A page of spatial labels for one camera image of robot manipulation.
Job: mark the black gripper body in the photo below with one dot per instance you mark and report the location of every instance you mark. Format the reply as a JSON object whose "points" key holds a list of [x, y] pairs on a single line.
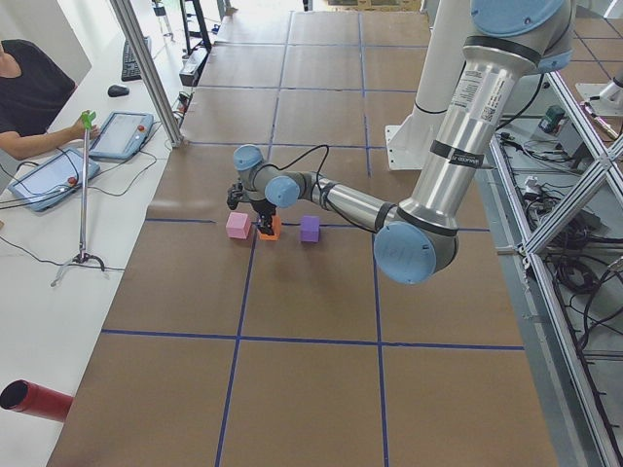
{"points": [[266, 210]]}

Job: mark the orange foam block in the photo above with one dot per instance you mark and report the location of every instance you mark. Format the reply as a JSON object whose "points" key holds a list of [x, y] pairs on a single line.
{"points": [[277, 226]]}

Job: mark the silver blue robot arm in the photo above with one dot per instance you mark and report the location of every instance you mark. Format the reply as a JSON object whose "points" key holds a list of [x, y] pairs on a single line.
{"points": [[478, 52]]}

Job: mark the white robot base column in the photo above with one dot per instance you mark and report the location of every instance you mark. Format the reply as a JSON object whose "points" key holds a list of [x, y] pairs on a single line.
{"points": [[408, 144]]}

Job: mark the person's hand on tablet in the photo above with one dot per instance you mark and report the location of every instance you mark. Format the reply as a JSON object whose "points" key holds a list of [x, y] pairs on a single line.
{"points": [[85, 129]]}

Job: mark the pink foam block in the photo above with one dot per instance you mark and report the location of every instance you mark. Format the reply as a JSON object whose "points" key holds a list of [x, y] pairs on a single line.
{"points": [[238, 225]]}

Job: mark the purple foam block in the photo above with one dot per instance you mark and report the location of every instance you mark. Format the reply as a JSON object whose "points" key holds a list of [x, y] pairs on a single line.
{"points": [[310, 229]]}

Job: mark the brown paper table cover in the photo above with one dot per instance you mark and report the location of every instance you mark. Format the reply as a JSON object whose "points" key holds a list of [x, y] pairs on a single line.
{"points": [[218, 352]]}

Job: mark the blue teach pendant tablet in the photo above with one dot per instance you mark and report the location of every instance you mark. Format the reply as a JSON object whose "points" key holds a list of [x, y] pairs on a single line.
{"points": [[121, 136]]}

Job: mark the black computer mouse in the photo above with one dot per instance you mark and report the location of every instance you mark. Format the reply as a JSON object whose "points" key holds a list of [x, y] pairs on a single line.
{"points": [[117, 91]]}

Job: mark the black keyboard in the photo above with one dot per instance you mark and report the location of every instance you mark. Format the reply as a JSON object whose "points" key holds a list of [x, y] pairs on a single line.
{"points": [[130, 67]]}

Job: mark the seated person in black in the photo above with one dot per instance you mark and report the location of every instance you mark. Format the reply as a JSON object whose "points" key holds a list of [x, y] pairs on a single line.
{"points": [[34, 89]]}

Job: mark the red cylinder tube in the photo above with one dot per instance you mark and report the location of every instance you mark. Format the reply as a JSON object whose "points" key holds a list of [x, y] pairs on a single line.
{"points": [[22, 396]]}

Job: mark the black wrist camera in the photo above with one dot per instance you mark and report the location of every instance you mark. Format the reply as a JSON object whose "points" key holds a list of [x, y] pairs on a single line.
{"points": [[235, 195]]}

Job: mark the grabber stick with green handle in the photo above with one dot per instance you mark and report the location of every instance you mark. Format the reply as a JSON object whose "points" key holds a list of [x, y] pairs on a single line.
{"points": [[83, 256]]}

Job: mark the aluminium frame post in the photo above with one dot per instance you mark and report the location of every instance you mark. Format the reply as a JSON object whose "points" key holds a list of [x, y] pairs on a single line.
{"points": [[130, 26]]}

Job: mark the aluminium frame rail right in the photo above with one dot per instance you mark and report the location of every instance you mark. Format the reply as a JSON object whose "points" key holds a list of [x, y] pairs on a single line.
{"points": [[557, 185]]}

